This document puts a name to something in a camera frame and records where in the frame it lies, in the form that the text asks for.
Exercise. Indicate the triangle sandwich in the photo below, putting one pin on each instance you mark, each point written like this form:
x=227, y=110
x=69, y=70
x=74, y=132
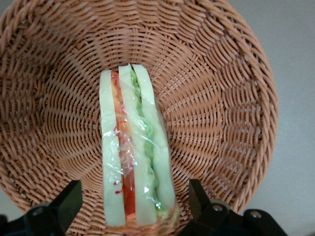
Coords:
x=137, y=147

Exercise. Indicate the round brown wicker basket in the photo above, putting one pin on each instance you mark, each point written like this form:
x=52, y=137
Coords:
x=221, y=110

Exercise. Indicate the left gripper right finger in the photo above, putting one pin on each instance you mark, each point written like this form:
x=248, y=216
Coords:
x=204, y=216

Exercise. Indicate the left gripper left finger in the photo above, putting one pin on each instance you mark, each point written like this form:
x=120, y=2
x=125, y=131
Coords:
x=61, y=211

